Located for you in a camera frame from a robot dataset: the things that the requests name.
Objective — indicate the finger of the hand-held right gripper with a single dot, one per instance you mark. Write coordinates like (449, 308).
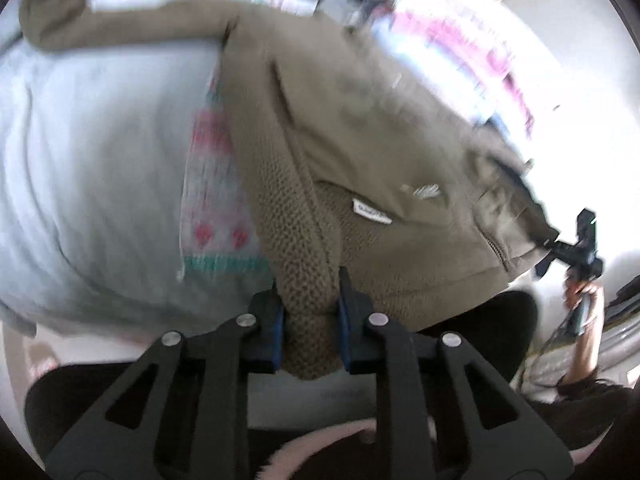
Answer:
(555, 252)

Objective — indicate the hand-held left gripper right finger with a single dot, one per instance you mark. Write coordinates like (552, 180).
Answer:
(344, 332)

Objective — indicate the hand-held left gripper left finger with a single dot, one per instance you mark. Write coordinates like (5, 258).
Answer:
(276, 332)

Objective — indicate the olive brown knit jacket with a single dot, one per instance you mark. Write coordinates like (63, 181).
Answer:
(380, 140)

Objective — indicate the person's right forearm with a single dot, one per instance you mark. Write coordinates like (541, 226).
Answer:
(585, 355)

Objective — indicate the person's right hand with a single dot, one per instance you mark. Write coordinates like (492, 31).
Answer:
(594, 305)

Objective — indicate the person's dark trousers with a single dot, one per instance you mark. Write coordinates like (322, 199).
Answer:
(480, 330)

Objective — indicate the heart patterned knit cloth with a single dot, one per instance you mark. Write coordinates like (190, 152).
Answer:
(212, 185)

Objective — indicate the pink striped white cloth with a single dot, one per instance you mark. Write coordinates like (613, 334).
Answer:
(450, 40)

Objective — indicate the light grey garment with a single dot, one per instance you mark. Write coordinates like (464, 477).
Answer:
(95, 170)

